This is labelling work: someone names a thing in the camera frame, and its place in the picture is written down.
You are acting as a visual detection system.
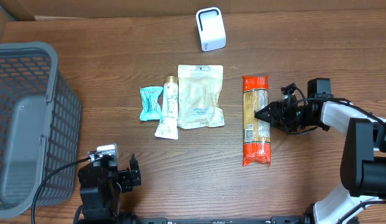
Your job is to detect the grey plastic basket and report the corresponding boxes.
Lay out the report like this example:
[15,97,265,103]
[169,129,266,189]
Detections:
[0,42,82,219]

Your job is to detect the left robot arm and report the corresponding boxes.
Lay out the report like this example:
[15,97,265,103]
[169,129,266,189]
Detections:
[73,152,141,224]

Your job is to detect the teal snack packet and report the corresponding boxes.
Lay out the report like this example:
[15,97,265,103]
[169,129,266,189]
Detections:
[139,86,163,121]

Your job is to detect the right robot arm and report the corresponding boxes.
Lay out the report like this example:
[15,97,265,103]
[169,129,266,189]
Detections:
[254,78,386,223]

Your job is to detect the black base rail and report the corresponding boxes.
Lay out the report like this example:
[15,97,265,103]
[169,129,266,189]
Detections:
[139,216,304,224]

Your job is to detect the black left camera cable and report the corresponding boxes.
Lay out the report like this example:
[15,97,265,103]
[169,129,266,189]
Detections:
[31,156,92,224]

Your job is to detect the white barcode scanner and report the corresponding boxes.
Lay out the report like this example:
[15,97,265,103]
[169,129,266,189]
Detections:
[195,7,226,52]

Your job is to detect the white Pantene tube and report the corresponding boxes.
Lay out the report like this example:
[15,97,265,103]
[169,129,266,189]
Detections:
[155,76,179,140]

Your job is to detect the translucent beige pouch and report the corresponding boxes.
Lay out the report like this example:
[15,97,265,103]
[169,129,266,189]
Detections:
[178,65,225,129]

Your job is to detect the San Remo spaghetti packet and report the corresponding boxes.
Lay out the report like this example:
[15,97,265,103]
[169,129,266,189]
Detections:
[243,75,271,166]

